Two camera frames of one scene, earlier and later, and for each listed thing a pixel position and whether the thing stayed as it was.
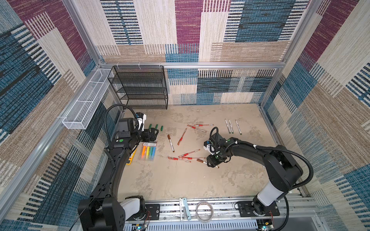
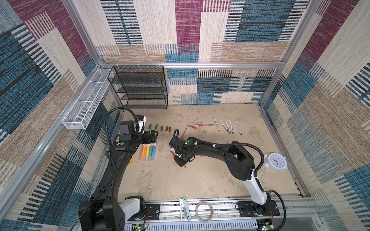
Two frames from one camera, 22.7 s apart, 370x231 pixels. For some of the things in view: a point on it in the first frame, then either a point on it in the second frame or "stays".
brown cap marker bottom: x=202 y=161 -> x=223 y=124
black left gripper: x=152 y=135 stays
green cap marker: x=231 y=128 stays
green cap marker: x=238 y=127 stays
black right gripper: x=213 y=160 -> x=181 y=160
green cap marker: x=227 y=126 stays
